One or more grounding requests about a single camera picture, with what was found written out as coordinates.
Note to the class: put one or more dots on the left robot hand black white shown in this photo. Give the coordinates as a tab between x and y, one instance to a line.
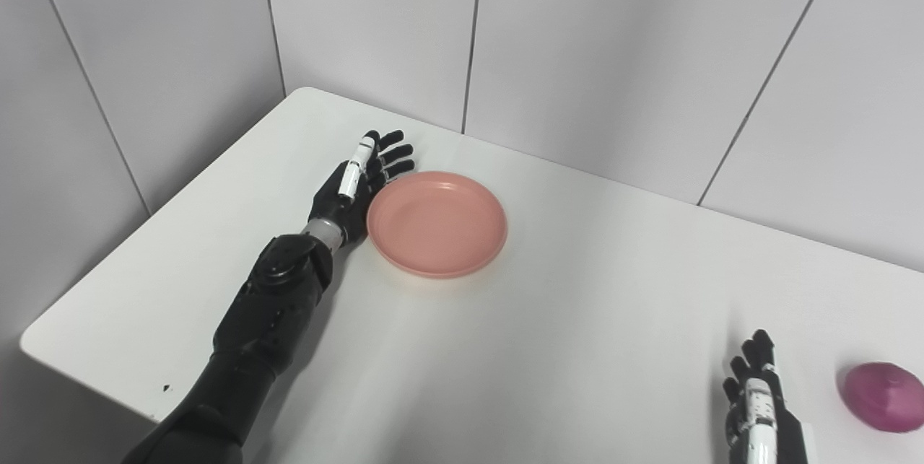
357	186

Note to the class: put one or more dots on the purple red onion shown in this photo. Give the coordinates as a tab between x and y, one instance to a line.
884	397

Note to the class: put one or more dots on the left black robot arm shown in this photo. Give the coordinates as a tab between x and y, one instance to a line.
253	334

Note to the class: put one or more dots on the pink round plate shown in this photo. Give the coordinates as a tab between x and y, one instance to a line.
437	224

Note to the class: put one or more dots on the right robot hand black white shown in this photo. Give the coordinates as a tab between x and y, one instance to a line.
761	406

